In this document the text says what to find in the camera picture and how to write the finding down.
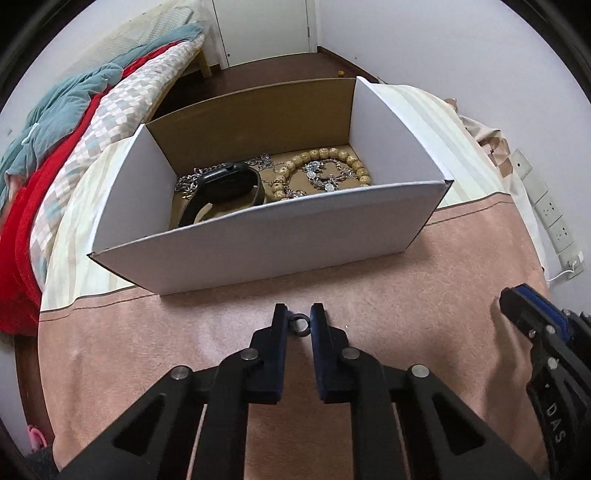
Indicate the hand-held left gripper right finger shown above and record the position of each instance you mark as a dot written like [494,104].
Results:
[319,332]

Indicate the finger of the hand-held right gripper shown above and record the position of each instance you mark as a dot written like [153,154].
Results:
[531,304]

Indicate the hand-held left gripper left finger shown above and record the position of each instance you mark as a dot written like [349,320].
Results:
[277,332]

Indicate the white cardboard box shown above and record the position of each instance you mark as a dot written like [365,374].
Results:
[254,244]

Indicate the black smart band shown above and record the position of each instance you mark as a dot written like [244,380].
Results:
[226,184]

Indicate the white power strip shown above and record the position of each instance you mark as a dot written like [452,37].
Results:
[549,212]

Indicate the pink striped tablecloth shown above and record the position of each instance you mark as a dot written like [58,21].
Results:
[415,277]

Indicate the pink slipper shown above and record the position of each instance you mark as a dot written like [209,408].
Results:
[38,437]

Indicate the bed with colourful blankets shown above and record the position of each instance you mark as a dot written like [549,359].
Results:
[27,240]

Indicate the checkered bed blanket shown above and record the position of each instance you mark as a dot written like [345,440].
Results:
[115,115]

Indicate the wooden bed leg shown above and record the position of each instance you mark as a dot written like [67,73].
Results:
[205,64]

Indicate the white door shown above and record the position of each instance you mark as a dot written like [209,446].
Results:
[268,32]

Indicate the teal quilt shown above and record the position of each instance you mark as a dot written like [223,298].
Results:
[69,97]

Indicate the pale mattress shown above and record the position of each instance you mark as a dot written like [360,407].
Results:
[138,27]

